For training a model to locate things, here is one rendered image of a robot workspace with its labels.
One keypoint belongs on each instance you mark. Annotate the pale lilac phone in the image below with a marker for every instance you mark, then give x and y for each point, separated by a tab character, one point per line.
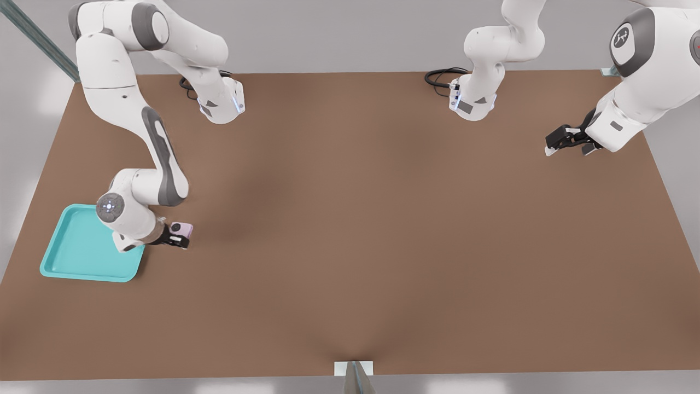
182	228

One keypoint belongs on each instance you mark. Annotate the pale blue-green tray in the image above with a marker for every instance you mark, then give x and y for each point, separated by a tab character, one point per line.
76	251

